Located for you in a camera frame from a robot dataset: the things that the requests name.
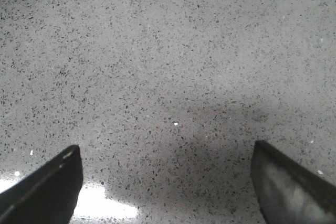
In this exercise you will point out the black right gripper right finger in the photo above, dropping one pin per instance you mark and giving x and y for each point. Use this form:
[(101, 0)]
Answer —
[(286, 191)]

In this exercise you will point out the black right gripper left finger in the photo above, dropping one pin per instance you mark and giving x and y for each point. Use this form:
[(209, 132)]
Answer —
[(48, 195)]

